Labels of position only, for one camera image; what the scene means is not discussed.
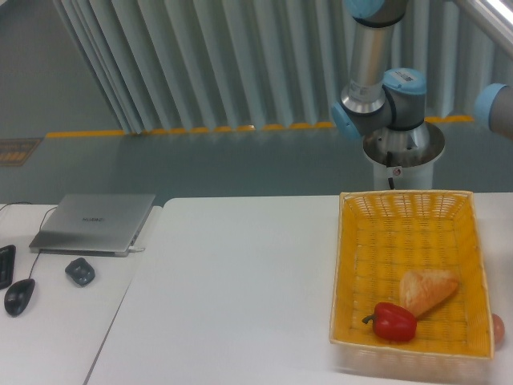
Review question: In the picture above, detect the red bell pepper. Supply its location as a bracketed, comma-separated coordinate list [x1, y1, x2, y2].
[362, 302, 417, 342]

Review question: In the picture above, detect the grey pleated curtain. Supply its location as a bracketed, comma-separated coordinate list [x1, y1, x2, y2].
[55, 1, 512, 134]

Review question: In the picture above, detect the bread loaf piece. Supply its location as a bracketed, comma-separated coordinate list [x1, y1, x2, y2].
[399, 269, 459, 318]

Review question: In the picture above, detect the black computer mouse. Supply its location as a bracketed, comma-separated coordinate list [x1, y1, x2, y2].
[4, 278, 35, 317]

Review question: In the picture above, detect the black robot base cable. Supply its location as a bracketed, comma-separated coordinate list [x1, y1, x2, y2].
[385, 151, 396, 191]

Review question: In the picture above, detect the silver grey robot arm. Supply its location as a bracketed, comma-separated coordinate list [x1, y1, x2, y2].
[332, 1, 512, 140]

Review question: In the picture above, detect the yellow woven basket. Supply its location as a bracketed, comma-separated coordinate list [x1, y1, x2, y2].
[329, 190, 495, 360]

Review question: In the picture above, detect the small black puck device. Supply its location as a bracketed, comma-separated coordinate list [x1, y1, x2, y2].
[65, 257, 95, 287]

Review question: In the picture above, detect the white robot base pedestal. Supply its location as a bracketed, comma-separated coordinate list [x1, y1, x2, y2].
[363, 123, 446, 190]

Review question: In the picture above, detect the black keyboard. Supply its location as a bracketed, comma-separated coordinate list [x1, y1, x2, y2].
[0, 245, 16, 290]

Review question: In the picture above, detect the black mouse cable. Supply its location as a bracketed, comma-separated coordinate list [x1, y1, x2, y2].
[0, 201, 60, 282]

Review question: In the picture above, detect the orange round fruit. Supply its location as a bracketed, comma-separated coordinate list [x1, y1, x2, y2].
[492, 314, 505, 347]

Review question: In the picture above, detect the silver closed laptop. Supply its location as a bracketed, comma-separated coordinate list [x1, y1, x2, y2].
[30, 194, 155, 257]

